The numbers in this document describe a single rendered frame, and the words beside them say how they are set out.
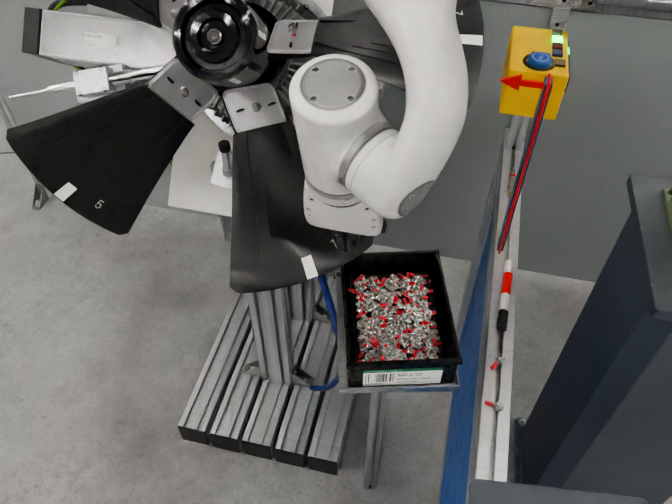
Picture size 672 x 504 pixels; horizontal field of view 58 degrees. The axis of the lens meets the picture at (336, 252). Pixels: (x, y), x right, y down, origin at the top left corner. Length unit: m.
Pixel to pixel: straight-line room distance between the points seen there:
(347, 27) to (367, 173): 0.36
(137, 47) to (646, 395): 1.04
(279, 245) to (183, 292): 1.30
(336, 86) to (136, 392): 1.51
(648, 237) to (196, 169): 0.78
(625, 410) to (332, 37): 0.82
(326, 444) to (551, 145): 1.02
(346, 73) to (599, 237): 1.56
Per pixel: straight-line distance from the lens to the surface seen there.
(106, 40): 1.14
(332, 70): 0.59
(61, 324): 2.19
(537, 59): 1.14
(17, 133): 1.01
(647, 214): 1.13
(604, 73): 1.71
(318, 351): 1.85
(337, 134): 0.57
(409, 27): 0.54
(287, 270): 0.87
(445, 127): 0.55
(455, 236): 2.07
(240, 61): 0.86
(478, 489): 0.44
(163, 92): 0.95
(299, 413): 1.75
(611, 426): 1.30
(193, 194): 1.18
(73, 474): 1.90
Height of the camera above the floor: 1.63
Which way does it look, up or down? 48 degrees down
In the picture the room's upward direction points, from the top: straight up
